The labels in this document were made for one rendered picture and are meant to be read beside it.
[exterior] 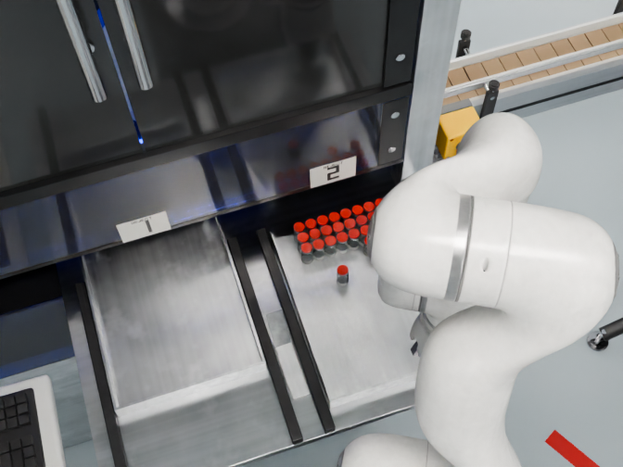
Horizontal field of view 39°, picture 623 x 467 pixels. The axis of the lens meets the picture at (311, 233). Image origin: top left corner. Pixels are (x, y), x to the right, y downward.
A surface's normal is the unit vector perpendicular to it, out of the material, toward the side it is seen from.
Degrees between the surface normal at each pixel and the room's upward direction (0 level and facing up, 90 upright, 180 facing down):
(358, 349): 0
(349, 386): 0
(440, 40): 90
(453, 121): 0
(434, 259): 46
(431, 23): 90
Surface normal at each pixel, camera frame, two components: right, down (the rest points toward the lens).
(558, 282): -0.12, 0.26
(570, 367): -0.02, -0.49
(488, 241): -0.07, -0.22
